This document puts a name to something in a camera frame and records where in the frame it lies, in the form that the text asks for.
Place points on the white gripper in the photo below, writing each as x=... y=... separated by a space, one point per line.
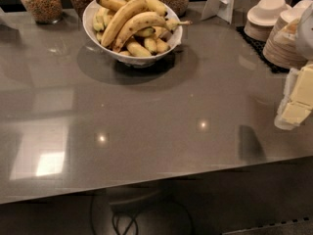
x=305 y=33

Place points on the white ceramic bowl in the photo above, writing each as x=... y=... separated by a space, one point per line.
x=146 y=37

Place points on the small yellow banana right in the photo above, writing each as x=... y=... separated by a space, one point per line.
x=161 y=46

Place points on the small yellow banana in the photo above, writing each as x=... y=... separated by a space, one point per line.
x=161 y=46
x=136 y=49

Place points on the large yellow banana centre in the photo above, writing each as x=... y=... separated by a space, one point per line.
x=142 y=21

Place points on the large yellow banana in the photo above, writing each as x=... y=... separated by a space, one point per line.
x=142 y=21
x=126 y=12

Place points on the small yellow banana front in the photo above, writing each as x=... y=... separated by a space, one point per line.
x=136 y=49

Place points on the large yellow banana left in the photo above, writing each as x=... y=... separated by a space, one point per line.
x=126 y=12

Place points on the back left yellow banana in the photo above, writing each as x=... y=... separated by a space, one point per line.
x=114 y=5

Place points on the small green-yellow banana bunch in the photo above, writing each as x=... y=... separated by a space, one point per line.
x=102 y=18

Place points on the black rubber mat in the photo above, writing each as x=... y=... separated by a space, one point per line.
x=258 y=46

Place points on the stack of bowls rear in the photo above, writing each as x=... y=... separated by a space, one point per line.
x=261 y=18

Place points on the white card sign stand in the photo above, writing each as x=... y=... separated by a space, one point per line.
x=220 y=8

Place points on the glass cereal jar far left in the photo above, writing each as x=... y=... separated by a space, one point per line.
x=44 y=11

